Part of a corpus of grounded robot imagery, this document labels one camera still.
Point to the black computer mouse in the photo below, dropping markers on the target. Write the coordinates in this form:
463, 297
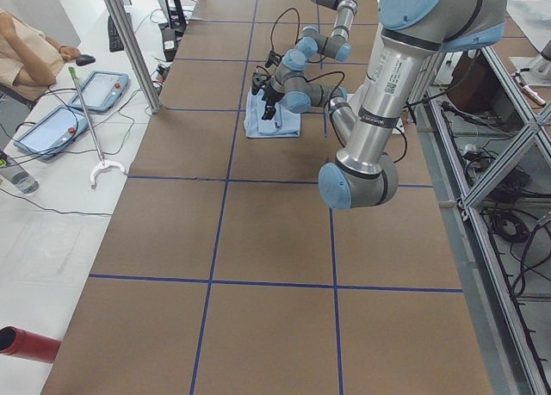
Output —
84, 59

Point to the clear water bottle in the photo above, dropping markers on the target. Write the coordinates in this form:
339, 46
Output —
16, 175

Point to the black keyboard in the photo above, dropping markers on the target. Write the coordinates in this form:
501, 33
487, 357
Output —
115, 43

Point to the person in beige shirt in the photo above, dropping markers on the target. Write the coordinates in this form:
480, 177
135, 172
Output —
30, 60

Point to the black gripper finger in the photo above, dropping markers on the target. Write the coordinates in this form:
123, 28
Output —
269, 113

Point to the grabber stick green handle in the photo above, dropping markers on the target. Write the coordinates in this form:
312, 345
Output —
104, 163

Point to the red cylinder tube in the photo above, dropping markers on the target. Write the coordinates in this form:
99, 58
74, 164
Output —
27, 345

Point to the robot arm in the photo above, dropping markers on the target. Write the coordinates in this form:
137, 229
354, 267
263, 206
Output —
288, 76
362, 173

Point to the blue teach pendant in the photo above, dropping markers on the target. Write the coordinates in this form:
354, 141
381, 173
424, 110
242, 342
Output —
101, 90
53, 133

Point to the aluminium frame rack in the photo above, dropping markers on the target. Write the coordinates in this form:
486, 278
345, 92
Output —
488, 146

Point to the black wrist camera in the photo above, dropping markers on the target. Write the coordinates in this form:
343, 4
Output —
257, 80

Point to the light blue t-shirt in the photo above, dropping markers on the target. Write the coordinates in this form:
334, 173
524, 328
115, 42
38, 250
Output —
284, 124

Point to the blue teach pendant far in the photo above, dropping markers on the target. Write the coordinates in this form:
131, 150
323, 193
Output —
101, 90

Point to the aluminium frame column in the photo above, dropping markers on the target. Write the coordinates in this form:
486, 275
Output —
131, 46

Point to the blue teach pendant near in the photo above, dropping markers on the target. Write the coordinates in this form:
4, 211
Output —
53, 133

